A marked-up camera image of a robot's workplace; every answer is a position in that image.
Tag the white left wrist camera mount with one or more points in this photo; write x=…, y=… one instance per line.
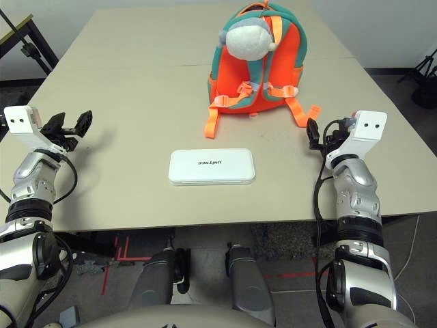
x=20, y=123

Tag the white rectangular pencil case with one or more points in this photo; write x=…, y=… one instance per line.
x=211, y=171

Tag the beige robot torso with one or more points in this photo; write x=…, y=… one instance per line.
x=170, y=317

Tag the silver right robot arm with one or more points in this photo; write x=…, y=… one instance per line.
x=358, y=191

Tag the grey white plush toy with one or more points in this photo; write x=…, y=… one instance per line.
x=246, y=41

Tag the grey foot pedal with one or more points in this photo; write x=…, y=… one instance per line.
x=70, y=316

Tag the red floor tape cross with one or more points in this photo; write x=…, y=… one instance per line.
x=297, y=274

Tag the side table with black frame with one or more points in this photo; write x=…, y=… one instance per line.
x=13, y=32

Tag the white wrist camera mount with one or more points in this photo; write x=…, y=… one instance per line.
x=368, y=130
x=20, y=123

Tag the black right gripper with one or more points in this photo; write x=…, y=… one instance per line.
x=329, y=143

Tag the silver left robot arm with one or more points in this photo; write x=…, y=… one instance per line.
x=27, y=177

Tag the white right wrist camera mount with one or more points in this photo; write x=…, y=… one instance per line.
x=368, y=130

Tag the grey crumpled cloth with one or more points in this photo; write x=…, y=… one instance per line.
x=88, y=268

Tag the grey robot leg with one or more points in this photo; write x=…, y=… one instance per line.
x=249, y=283
x=153, y=276

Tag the black stand with clamp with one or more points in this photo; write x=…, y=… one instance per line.
x=28, y=50

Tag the black tripod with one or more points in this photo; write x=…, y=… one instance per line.
x=425, y=63

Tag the grey left robot leg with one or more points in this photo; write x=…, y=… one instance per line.
x=153, y=276

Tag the orange and teal backpack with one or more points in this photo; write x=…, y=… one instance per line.
x=232, y=82

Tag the black bag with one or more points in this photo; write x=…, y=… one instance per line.
x=425, y=95

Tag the black table base bar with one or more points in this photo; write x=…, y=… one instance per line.
x=95, y=244

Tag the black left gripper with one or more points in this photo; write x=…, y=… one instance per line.
x=63, y=138

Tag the grey right robot leg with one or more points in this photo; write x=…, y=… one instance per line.
x=249, y=283

